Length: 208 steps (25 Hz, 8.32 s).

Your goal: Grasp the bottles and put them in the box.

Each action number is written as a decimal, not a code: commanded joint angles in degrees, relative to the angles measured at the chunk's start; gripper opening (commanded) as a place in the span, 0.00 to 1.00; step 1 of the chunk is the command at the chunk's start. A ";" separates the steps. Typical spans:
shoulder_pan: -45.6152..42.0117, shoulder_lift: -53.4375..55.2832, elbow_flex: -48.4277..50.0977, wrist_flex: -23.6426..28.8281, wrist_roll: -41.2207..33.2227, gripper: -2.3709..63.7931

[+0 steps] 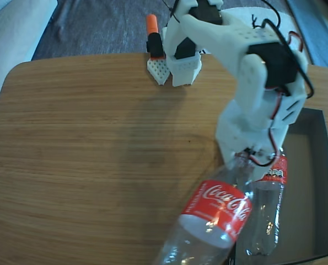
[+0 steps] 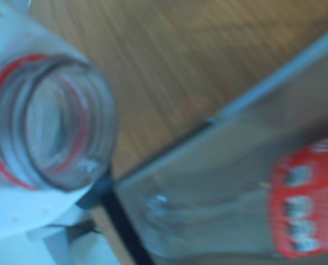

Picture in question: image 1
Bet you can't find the orange and black clamp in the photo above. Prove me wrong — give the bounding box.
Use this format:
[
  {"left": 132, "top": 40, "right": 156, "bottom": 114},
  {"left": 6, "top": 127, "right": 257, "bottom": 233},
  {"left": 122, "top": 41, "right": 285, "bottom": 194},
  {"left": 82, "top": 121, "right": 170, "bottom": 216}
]
[{"left": 146, "top": 13, "right": 165, "bottom": 59}]

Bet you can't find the blue-grey mat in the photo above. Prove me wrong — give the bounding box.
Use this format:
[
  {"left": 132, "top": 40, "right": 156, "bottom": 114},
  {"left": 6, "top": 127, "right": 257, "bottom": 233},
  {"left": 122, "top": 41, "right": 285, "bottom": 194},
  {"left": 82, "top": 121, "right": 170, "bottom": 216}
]
[{"left": 286, "top": 0, "right": 328, "bottom": 70}]

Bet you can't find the white sofa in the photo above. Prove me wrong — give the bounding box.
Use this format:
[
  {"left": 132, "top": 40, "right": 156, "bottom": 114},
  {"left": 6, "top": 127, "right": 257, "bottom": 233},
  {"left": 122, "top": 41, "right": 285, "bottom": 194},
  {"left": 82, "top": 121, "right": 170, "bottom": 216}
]
[{"left": 0, "top": 0, "right": 58, "bottom": 133}]

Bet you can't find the grey cardboard box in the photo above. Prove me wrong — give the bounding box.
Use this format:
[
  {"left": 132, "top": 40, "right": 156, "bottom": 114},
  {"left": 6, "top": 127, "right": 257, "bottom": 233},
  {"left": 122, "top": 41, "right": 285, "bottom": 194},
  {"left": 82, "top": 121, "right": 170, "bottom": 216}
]
[{"left": 226, "top": 109, "right": 328, "bottom": 265}]

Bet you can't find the dark grey carpet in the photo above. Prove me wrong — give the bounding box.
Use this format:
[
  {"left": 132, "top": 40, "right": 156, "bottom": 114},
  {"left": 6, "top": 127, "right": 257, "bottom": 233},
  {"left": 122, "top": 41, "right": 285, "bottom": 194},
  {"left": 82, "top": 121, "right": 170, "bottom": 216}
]
[{"left": 31, "top": 0, "right": 291, "bottom": 60}]

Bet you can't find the clear bottle script logo label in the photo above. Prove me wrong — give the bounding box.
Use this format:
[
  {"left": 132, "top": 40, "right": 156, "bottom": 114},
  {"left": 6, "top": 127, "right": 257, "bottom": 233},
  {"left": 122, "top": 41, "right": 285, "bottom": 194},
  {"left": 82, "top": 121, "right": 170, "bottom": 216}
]
[{"left": 152, "top": 153, "right": 255, "bottom": 265}]

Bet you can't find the clear bottle nutrition print label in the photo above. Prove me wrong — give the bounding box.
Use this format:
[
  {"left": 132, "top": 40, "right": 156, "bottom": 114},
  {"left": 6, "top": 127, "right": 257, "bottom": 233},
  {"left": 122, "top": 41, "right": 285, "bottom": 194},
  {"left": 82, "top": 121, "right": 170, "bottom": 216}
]
[{"left": 242, "top": 147, "right": 289, "bottom": 256}]

